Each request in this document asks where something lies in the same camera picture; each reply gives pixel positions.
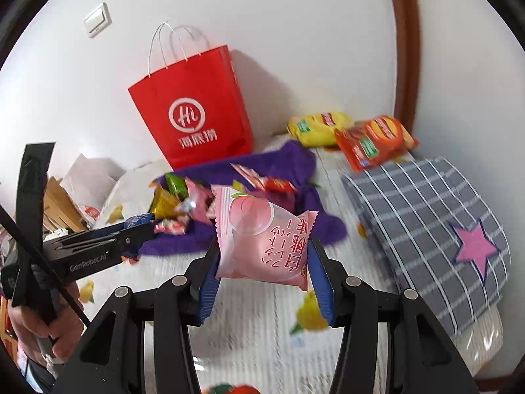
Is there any fruit print bed sheet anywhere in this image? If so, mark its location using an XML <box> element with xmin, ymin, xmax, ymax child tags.
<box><xmin>78</xmin><ymin>131</ymin><xmax>505</xmax><ymax>394</ymax></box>

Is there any grey plaid pillow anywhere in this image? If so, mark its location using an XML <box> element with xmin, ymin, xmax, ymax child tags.
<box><xmin>340</xmin><ymin>156</ymin><xmax>513</xmax><ymax>335</ymax></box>

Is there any cardboard boxes and paper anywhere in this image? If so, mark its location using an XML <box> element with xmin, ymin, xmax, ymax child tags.
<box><xmin>61</xmin><ymin>154</ymin><xmax>126</xmax><ymax>218</ymax></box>

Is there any long red pink snack packet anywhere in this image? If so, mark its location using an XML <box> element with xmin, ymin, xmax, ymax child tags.
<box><xmin>230</xmin><ymin>163</ymin><xmax>267</xmax><ymax>189</ymax></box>

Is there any red and white candy packet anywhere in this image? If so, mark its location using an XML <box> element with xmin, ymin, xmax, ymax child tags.
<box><xmin>154</xmin><ymin>218</ymin><xmax>190</xmax><ymax>235</ymax></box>

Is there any pink and yellow snack packet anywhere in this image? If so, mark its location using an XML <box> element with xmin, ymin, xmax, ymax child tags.
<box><xmin>150</xmin><ymin>177</ymin><xmax>216</xmax><ymax>226</ymax></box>

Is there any person's left hand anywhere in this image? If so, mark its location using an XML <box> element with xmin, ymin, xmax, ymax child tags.
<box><xmin>8</xmin><ymin>283</ymin><xmax>89</xmax><ymax>364</ymax></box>

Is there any purple towel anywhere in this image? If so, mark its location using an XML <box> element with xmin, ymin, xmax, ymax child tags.
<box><xmin>139</xmin><ymin>140</ymin><xmax>347</xmax><ymax>257</ymax></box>

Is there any red paper bag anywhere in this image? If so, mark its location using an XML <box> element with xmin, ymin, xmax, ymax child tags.
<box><xmin>128</xmin><ymin>18</ymin><xmax>254</xmax><ymax>171</ymax></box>

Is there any yellow chips bag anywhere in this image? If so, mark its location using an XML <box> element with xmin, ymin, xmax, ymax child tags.
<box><xmin>286</xmin><ymin>112</ymin><xmax>354</xmax><ymax>146</ymax></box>

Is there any pale pink peach snack packet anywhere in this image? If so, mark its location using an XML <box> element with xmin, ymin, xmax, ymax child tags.
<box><xmin>214</xmin><ymin>186</ymin><xmax>320</xmax><ymax>292</ymax></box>

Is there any green triangular snack packet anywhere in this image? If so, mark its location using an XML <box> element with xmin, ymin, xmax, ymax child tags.
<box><xmin>164</xmin><ymin>173</ymin><xmax>189</xmax><ymax>198</ymax></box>

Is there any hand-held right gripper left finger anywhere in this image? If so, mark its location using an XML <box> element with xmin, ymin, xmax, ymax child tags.
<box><xmin>53</xmin><ymin>240</ymin><xmax>224</xmax><ymax>394</ymax></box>

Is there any brown wooden door frame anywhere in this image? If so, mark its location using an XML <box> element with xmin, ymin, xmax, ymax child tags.
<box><xmin>386</xmin><ymin>0</ymin><xmax>423</xmax><ymax>157</ymax></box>

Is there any white light switch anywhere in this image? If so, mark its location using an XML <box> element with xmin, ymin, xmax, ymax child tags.
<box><xmin>84</xmin><ymin>2</ymin><xmax>112</xmax><ymax>38</ymax></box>

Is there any orange chips bag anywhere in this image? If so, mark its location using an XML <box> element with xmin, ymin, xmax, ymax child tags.
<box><xmin>334</xmin><ymin>115</ymin><xmax>420</xmax><ymax>172</ymax></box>

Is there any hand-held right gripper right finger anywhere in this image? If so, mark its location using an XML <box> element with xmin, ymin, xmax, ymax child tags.
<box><xmin>307</xmin><ymin>238</ymin><xmax>478</xmax><ymax>394</ymax></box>

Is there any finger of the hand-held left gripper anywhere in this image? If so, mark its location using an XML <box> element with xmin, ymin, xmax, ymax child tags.
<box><xmin>121</xmin><ymin>228</ymin><xmax>157</xmax><ymax>256</ymax></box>
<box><xmin>95</xmin><ymin>214</ymin><xmax>154</xmax><ymax>232</ymax></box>

